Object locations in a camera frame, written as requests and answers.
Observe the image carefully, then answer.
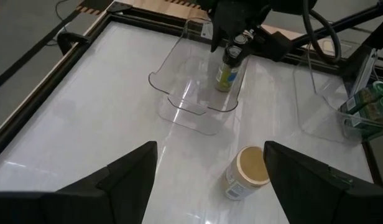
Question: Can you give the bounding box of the furikake jar tan lid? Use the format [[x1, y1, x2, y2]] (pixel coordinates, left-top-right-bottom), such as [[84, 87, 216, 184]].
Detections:
[[223, 145, 271, 202]]

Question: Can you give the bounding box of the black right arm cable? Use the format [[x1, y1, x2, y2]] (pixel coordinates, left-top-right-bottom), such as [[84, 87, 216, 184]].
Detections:
[[302, 0, 342, 65]]

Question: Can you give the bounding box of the green-lid spice jar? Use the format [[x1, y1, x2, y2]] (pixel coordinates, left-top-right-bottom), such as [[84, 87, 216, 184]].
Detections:
[[343, 98, 383, 133], [338, 80, 383, 114]]

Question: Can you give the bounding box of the striped hazard tape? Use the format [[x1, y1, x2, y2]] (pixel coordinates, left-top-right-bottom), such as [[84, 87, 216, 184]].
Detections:
[[75, 0, 202, 16]]

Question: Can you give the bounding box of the clear plastic bin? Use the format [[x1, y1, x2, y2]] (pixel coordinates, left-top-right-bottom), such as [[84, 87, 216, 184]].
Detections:
[[147, 17, 250, 136], [292, 46, 383, 146]]

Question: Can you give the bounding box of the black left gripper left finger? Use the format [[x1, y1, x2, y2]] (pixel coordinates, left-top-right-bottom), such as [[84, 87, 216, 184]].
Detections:
[[0, 140, 159, 224]]

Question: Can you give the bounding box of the black table frame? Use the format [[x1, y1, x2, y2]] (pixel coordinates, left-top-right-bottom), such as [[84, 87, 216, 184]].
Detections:
[[0, 1, 383, 187]]

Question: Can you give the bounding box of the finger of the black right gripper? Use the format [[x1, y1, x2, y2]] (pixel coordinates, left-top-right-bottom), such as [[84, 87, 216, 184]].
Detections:
[[250, 27, 294, 62], [210, 18, 226, 53]]

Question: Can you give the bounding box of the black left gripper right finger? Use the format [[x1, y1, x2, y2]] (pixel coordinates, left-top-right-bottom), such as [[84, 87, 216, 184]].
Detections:
[[263, 140, 383, 224]]

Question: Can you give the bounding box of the wooden table base board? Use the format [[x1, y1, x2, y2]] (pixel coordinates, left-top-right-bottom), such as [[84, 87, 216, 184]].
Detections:
[[116, 0, 304, 41]]

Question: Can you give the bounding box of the black frame bracket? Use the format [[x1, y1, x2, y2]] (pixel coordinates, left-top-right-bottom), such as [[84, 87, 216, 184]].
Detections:
[[57, 31, 90, 56]]

